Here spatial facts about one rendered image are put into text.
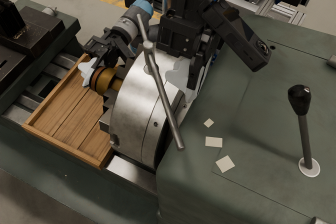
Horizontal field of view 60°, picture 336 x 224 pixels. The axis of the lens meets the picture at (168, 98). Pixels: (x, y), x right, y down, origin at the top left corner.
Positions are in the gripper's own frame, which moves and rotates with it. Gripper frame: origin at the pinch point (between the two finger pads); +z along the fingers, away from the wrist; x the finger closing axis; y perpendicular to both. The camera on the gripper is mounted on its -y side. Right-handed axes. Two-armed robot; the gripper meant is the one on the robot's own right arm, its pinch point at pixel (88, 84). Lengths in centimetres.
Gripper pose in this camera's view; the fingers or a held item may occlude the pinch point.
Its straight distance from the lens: 84.1
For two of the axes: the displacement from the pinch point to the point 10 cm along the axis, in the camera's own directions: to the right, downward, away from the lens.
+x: 0.0, -5.4, -8.4
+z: -4.6, 7.5, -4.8
